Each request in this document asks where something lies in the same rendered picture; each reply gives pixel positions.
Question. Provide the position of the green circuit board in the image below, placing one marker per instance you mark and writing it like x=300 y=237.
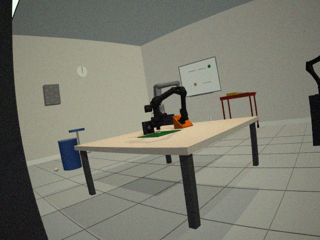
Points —
x=159 y=134

